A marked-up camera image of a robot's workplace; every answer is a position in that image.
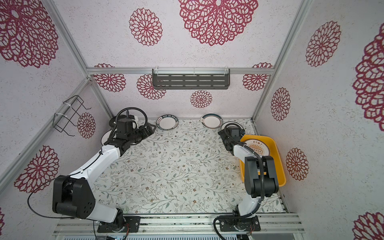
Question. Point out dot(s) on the aluminium front rail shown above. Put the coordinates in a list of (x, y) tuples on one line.
[(186, 224)]

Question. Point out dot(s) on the floral patterned table mat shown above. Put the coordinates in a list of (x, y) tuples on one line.
[(185, 170)]

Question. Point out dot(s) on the orange sunburst plate back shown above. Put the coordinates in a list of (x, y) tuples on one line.
[(258, 146)]

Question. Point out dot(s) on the yellow plastic bin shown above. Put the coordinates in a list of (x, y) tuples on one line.
[(273, 160)]

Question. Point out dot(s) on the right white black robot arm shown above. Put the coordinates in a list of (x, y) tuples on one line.
[(260, 176)]

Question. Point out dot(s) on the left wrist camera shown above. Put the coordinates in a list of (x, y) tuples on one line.
[(126, 127)]

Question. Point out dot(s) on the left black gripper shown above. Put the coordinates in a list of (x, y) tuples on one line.
[(146, 133)]

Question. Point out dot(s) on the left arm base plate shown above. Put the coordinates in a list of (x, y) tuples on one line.
[(127, 224)]

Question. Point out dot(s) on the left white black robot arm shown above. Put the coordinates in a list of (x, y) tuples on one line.
[(72, 194)]

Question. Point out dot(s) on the green rim plate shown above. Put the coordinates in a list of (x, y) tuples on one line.
[(212, 121), (167, 122)]

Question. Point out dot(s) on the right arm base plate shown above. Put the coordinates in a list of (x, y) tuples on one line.
[(230, 224)]

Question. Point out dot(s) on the small black dish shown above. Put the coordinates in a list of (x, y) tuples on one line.
[(112, 120)]

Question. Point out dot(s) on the white plate grey motif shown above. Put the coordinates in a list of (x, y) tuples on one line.
[(227, 124), (105, 138)]

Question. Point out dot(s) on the black wire wall rack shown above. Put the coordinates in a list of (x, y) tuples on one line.
[(73, 105)]

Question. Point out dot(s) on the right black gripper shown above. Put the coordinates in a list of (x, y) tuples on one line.
[(224, 135)]

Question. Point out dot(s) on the dark grey wall shelf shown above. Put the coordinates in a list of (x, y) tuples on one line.
[(192, 80)]

